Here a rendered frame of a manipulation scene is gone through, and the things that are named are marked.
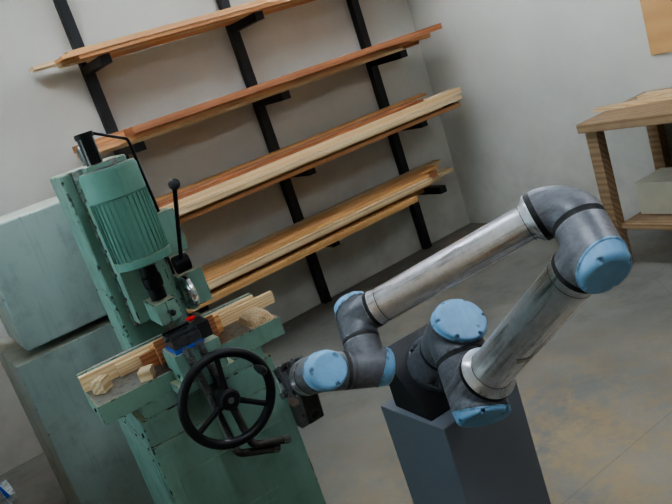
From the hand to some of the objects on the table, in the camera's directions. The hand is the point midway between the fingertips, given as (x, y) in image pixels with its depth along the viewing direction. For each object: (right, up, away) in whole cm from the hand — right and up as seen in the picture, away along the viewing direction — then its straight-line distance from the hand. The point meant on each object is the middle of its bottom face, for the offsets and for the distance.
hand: (287, 392), depth 195 cm
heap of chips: (-13, +16, +39) cm, 44 cm away
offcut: (-56, -4, +21) cm, 59 cm away
